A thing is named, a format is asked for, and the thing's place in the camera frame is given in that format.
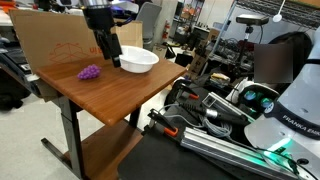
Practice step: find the black table leg frame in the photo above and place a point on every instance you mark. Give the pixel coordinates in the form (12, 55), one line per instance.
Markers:
(68, 140)

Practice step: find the aluminium rail right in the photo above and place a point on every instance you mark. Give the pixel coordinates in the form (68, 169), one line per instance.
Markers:
(212, 100)

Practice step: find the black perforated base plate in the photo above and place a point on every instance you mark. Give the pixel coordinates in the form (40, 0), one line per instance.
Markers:
(159, 157)

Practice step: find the purple grapes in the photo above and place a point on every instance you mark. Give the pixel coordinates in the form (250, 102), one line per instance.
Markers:
(90, 72)

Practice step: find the white plastic basin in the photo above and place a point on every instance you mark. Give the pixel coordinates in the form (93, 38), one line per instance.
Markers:
(137, 60)

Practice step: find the orange black clamp left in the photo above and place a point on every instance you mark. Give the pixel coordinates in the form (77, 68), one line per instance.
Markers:
(157, 118)

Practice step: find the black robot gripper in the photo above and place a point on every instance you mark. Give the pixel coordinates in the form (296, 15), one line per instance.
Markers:
(101, 18)

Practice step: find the grey office chair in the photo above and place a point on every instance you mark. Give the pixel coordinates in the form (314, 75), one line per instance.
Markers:
(148, 15)

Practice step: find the wooden table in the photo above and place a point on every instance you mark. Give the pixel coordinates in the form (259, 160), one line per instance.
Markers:
(115, 93)

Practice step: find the cardboard box panel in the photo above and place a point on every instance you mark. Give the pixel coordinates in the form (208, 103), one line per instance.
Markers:
(48, 38)

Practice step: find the white Franka robot arm base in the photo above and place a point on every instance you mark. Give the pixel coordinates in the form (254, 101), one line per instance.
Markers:
(288, 133)

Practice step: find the aluminium rail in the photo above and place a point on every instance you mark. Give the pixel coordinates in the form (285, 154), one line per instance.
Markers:
(212, 100)
(232, 154)

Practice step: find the red fire extinguisher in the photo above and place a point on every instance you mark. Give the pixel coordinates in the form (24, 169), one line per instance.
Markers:
(166, 30)

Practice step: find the aluminium rail left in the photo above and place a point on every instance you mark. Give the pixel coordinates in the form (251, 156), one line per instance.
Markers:
(232, 154)

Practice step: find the robot arm wrist link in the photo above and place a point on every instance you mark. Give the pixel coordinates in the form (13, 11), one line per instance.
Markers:
(125, 5)

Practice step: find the orange black clamp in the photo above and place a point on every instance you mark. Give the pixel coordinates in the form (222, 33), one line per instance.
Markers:
(157, 118)
(182, 86)

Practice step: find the black camera on tripod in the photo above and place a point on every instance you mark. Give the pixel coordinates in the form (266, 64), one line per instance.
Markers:
(250, 21)

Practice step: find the black cable connector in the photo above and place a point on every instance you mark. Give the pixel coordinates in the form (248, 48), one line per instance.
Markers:
(214, 114)

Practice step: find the orange black clamp right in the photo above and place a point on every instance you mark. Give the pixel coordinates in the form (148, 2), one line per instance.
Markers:
(182, 86)

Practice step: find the wooden lower shelf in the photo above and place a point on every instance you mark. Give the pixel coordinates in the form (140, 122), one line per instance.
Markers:
(106, 150)

